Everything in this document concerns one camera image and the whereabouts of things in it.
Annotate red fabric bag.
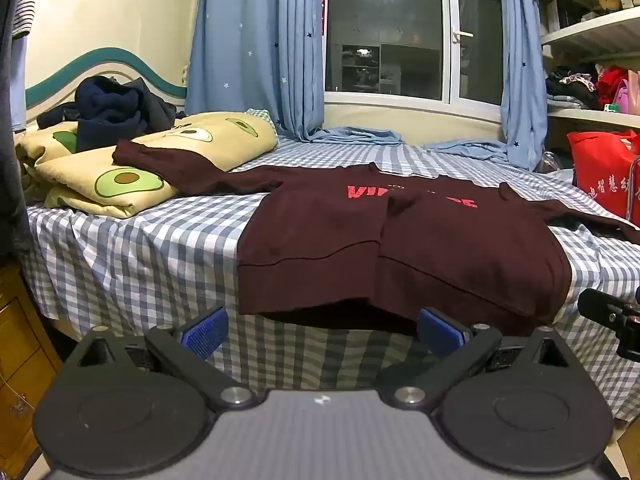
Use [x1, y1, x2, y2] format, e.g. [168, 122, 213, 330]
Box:
[566, 130, 640, 221]

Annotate red cloth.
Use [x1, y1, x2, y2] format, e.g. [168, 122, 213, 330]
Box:
[595, 65, 628, 106]

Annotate teal trimmed headboard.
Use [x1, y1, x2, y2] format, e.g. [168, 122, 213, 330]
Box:
[25, 47, 188, 123]

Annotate wooden drawer cabinet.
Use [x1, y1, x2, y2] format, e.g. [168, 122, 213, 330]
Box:
[0, 260, 66, 478]

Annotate bed with checkered sheet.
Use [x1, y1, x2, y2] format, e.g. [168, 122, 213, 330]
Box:
[20, 135, 640, 426]

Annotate pile of dark clothes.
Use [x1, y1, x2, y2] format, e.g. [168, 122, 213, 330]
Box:
[545, 65, 601, 111]

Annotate white shelf unit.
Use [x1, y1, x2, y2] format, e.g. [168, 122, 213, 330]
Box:
[535, 0, 640, 131]

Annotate dark hanging cloth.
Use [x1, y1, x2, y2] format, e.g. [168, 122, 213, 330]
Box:
[0, 0, 31, 256]

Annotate maroon shirt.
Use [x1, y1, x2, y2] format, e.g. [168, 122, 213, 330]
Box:
[112, 139, 640, 337]

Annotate white framed window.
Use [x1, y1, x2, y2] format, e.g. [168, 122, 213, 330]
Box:
[322, 0, 506, 108]

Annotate yellow avocado print quilt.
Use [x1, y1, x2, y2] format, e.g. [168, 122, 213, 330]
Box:
[15, 110, 280, 218]

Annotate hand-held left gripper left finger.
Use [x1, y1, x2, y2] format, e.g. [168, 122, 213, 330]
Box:
[62, 306, 261, 412]

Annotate dark navy clothes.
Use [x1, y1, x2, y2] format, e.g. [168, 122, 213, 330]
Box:
[37, 76, 187, 153]

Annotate blue star curtain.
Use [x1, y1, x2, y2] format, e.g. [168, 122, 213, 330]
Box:
[185, 0, 403, 146]
[425, 0, 548, 171]

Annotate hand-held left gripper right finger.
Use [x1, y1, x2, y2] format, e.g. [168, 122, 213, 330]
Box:
[377, 307, 586, 412]

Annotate checkered pillow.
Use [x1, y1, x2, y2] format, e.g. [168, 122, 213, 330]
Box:
[245, 108, 278, 133]

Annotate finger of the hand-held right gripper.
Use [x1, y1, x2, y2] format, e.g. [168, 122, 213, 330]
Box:
[577, 287, 628, 331]

